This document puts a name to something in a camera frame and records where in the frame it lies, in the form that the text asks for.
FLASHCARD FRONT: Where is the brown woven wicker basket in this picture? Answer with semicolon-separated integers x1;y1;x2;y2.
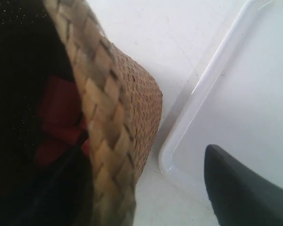
0;0;162;226

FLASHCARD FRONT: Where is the red cylinder block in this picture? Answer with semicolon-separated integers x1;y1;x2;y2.
42;122;88;145
33;138;90;169
39;76;82;126

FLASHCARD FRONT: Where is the white plastic tray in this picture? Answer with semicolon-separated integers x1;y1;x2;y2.
159;0;283;207

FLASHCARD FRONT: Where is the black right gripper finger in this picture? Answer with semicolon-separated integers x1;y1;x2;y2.
204;145;283;226

